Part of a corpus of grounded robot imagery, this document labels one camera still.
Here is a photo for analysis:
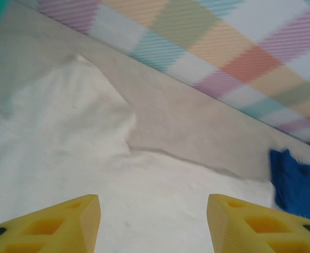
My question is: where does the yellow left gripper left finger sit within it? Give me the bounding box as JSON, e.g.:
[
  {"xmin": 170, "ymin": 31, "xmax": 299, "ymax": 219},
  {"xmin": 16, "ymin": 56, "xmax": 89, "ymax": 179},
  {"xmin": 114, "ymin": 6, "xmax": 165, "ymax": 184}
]
[{"xmin": 0, "ymin": 194, "xmax": 102, "ymax": 253}]

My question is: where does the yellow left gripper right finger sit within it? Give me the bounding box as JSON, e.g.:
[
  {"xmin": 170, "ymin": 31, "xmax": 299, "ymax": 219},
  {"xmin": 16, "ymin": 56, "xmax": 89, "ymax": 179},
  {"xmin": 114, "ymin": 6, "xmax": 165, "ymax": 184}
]
[{"xmin": 206, "ymin": 193, "xmax": 310, "ymax": 253}]

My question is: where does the white t-shirt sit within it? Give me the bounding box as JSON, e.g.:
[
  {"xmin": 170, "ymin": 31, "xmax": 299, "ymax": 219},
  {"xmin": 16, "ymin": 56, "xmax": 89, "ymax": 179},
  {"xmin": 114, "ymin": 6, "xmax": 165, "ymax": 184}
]
[{"xmin": 0, "ymin": 54, "xmax": 276, "ymax": 253}]

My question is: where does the folded blue t-shirt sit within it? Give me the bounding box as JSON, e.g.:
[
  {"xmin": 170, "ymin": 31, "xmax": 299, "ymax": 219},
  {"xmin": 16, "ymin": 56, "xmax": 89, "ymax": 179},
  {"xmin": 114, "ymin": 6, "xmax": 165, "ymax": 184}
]
[{"xmin": 268, "ymin": 148, "xmax": 310, "ymax": 221}]

